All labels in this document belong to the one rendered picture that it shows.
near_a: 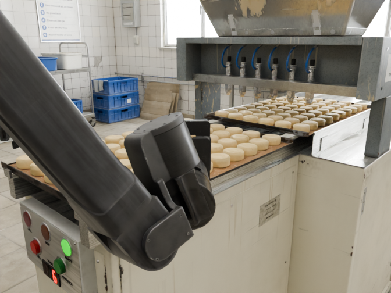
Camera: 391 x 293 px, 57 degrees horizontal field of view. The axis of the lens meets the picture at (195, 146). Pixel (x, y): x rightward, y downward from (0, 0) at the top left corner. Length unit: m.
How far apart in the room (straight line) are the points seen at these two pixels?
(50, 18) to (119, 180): 5.32
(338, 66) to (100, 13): 5.27
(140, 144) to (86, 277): 0.40
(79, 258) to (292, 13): 0.89
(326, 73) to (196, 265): 0.68
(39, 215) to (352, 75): 0.89
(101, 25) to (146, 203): 5.84
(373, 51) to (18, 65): 0.87
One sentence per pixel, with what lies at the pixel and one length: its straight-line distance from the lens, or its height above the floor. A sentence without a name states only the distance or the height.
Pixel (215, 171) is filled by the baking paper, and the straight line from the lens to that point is 0.78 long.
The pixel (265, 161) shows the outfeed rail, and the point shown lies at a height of 0.86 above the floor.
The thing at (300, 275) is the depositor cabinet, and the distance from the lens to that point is 1.32.
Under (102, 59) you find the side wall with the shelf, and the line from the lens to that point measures 6.14.
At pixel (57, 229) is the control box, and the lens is 0.73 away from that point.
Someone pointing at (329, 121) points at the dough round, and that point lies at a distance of 1.29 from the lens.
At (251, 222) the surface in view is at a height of 0.71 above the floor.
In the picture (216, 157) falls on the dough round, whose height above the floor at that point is 0.92.
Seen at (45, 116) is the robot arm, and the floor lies 1.11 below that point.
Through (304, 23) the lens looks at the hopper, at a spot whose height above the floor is 1.22.
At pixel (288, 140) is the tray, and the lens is 1.02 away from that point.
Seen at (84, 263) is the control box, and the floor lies 0.79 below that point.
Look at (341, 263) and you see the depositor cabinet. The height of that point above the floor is 0.53.
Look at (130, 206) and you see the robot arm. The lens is 0.35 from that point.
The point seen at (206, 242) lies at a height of 0.73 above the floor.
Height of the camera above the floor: 1.18
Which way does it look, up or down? 17 degrees down
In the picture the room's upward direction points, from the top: straight up
